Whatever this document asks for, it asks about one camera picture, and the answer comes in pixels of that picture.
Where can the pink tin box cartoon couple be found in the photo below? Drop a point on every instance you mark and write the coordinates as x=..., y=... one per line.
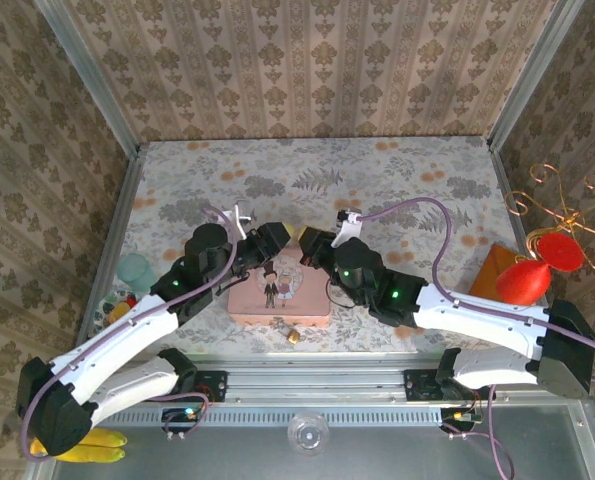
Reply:
x=287, y=305

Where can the small brass padlock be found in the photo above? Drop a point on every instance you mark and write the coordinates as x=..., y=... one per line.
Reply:
x=293, y=337

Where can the black base plate right arm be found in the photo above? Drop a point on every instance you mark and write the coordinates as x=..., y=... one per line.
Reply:
x=419, y=385

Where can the black base plate left arm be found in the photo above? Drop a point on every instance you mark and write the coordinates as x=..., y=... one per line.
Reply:
x=216, y=385

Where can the teal translucent cup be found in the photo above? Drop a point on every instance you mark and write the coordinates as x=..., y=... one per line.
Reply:
x=136, y=272

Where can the small red yellow toy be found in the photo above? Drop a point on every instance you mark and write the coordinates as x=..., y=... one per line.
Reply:
x=119, y=306

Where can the orange box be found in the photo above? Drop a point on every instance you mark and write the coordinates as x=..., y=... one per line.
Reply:
x=489, y=270

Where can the red cone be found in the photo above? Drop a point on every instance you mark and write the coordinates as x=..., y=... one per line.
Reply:
x=522, y=282

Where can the clear plastic cup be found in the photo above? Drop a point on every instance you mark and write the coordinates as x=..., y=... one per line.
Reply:
x=308, y=434

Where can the grey metal panel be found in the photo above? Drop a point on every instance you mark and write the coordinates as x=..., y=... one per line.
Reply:
x=402, y=455

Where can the red disc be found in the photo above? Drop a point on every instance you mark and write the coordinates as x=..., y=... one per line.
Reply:
x=559, y=251

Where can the yellow plush banana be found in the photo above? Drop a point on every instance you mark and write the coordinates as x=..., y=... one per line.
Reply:
x=104, y=447

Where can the aluminium side rail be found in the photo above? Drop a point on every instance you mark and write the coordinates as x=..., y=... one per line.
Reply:
x=119, y=225
x=514, y=215

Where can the aluminium mounting rail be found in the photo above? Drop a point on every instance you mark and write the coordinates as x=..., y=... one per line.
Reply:
x=317, y=380

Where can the aluminium frame post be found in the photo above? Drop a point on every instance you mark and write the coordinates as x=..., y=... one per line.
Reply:
x=89, y=75
x=532, y=75

